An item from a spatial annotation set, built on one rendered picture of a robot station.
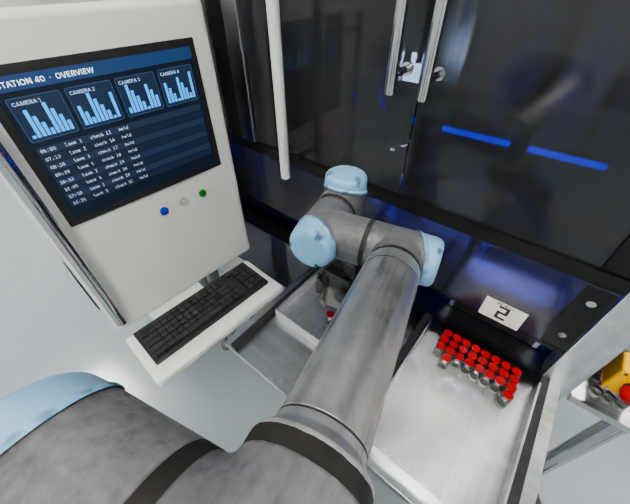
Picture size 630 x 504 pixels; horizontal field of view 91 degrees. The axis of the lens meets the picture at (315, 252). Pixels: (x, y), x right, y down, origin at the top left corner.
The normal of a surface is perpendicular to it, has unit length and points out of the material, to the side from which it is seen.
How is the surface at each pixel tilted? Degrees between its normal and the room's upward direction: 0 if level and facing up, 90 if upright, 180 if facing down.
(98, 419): 35
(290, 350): 0
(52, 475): 4
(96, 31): 90
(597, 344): 90
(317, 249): 89
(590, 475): 0
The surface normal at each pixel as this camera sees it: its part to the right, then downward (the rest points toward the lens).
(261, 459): -0.16, -0.97
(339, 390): 0.18, -0.79
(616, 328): -0.63, 0.53
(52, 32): 0.74, 0.45
